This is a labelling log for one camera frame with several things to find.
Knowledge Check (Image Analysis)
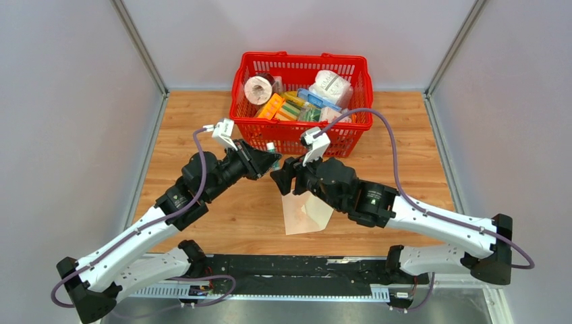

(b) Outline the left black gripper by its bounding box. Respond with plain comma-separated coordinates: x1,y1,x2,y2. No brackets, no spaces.
204,138,281,202

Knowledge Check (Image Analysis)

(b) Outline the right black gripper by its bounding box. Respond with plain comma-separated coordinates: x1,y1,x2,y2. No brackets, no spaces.
270,146,345,213

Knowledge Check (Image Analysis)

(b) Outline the cream paper envelope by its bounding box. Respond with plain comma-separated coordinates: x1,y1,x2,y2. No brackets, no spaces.
282,192,334,236

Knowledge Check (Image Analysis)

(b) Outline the green white glue stick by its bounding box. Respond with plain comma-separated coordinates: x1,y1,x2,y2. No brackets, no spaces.
266,142,276,152

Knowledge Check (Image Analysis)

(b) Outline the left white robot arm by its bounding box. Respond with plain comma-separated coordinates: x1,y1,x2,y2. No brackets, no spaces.
56,139,282,323

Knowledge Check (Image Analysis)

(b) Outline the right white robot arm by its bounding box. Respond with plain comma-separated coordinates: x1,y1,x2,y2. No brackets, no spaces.
270,157,513,286

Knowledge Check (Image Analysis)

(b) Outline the orange plastic box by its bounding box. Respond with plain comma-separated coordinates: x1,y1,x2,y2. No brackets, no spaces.
254,93,285,120

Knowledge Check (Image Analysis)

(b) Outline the green yellow sponge pack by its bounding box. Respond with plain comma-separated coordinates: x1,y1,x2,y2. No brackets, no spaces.
274,101,301,121

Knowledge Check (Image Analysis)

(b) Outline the white small box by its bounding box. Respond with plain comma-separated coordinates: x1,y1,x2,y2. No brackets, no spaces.
318,107,353,123

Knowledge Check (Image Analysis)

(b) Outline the blue plastic package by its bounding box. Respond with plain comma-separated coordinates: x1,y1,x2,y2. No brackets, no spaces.
297,88,342,111

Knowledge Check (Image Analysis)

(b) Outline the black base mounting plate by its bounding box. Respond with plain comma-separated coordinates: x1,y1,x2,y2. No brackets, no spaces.
201,254,430,297

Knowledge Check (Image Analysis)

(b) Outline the red plastic shopping basket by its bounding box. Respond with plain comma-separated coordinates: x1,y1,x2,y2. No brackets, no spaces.
229,51,374,158

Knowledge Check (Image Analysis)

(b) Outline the wrapped white tissue pack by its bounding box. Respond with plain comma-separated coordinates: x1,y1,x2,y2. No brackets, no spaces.
309,70,353,109

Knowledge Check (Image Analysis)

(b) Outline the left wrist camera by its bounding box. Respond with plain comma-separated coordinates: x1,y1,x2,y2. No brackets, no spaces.
203,118,237,151

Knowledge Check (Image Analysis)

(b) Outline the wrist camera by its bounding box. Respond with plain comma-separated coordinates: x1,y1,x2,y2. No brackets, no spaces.
301,127,331,167
203,118,237,151

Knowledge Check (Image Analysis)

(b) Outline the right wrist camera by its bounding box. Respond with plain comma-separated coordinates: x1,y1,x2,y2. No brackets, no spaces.
301,127,331,167

